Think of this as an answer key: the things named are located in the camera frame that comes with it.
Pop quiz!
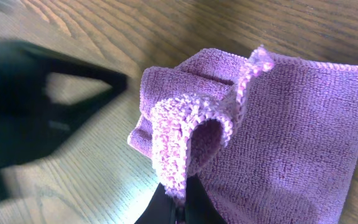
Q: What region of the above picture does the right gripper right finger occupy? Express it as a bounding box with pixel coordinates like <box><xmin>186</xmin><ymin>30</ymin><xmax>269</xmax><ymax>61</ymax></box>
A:
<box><xmin>185</xmin><ymin>175</ymin><xmax>226</xmax><ymax>224</ymax></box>

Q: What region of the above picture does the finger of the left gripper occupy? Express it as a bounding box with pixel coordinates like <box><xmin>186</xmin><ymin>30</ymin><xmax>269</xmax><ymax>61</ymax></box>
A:
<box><xmin>47</xmin><ymin>84</ymin><xmax>127</xmax><ymax>131</ymax></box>
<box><xmin>22</xmin><ymin>42</ymin><xmax>128</xmax><ymax>90</ymax></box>

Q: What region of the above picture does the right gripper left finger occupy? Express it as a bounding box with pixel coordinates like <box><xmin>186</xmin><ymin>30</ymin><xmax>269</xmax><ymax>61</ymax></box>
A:
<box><xmin>135</xmin><ymin>184</ymin><xmax>176</xmax><ymax>224</ymax></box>

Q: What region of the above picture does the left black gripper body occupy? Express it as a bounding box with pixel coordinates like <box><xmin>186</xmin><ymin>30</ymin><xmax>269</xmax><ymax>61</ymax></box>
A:
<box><xmin>0</xmin><ymin>40</ymin><xmax>73</xmax><ymax>202</ymax></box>

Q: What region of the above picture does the purple microfiber cloth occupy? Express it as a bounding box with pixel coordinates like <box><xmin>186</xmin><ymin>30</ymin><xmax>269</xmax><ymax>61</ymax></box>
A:
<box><xmin>128</xmin><ymin>47</ymin><xmax>358</xmax><ymax>223</ymax></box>

